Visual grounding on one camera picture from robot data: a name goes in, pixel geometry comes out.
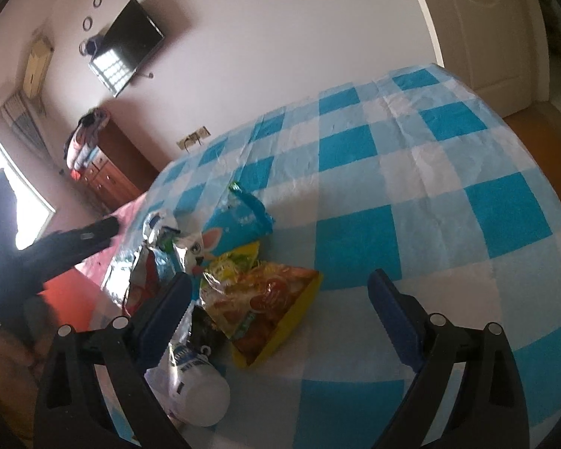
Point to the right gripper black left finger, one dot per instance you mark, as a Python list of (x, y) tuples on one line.
[(93, 392)]

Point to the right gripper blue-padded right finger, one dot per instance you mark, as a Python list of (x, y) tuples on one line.
[(466, 391)]

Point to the white blue plastic wrapper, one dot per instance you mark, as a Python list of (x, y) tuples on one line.
[(191, 390)]

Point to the window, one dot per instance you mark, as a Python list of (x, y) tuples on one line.
[(33, 212)]

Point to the pink printed bed sheet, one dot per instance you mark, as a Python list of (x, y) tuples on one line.
[(95, 267)]

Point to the red chip bag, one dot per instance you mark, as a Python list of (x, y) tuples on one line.
[(143, 281)]

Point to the folded blankets pile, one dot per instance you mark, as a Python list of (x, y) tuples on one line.
[(85, 138)]

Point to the brown wooden cabinet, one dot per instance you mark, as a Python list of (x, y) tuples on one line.
[(117, 173)]

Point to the patterned curtain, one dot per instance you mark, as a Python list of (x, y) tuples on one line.
[(19, 119)]

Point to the yellow red snack bag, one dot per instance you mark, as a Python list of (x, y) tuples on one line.
[(259, 309)]

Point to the white air conditioner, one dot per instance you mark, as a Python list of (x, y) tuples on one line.
[(38, 61)]

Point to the blue rabbit snack bag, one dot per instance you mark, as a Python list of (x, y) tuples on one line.
[(239, 219)]

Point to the blue white checkered cloth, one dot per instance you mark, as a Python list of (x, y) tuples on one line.
[(412, 174)]

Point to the white door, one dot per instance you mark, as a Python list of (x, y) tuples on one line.
[(498, 48)]

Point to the wall power outlet strip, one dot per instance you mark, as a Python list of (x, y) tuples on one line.
[(193, 138)]

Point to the blue wall ornament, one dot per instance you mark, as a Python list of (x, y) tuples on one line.
[(90, 46)]

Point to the ring wall decoration left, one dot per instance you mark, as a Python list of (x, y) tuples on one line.
[(87, 23)]

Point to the black wall television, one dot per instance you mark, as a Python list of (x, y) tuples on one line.
[(130, 41)]

